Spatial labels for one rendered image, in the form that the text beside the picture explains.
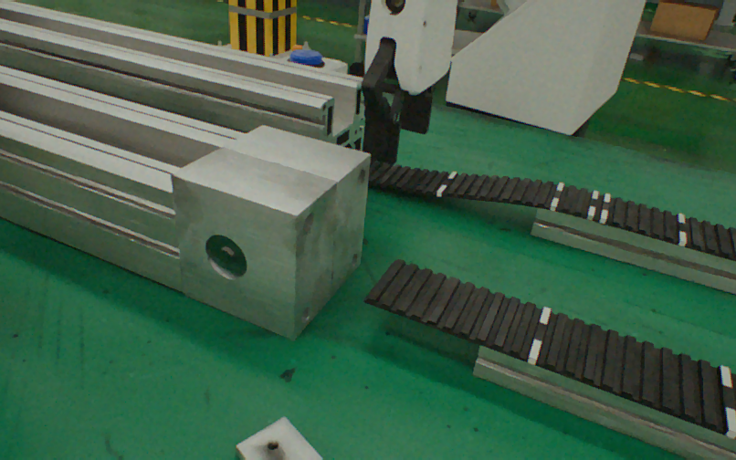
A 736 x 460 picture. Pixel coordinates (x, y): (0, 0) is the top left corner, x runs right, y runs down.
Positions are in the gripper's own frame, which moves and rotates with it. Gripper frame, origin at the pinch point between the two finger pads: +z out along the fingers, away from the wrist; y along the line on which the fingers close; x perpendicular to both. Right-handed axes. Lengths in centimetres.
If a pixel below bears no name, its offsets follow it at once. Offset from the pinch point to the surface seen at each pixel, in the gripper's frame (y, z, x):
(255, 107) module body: -4.0, -0.7, 13.6
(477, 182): 1.1, 3.4, -8.1
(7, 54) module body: -5.1, 0.0, 47.5
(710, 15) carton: 464, 45, -71
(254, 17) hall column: 258, 57, 197
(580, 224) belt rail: -2.1, 3.2, -17.9
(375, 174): -1.0, 4.4, 1.5
